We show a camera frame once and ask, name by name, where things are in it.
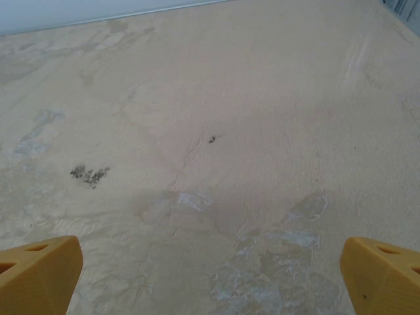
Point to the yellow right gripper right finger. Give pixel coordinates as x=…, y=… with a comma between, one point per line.
x=384, y=282

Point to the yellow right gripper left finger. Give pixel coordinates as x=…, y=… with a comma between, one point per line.
x=39, y=279

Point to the striped enclosure side panel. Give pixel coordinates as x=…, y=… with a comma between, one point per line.
x=407, y=6

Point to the aluminium table frame rail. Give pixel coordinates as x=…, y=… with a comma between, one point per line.
x=131, y=14

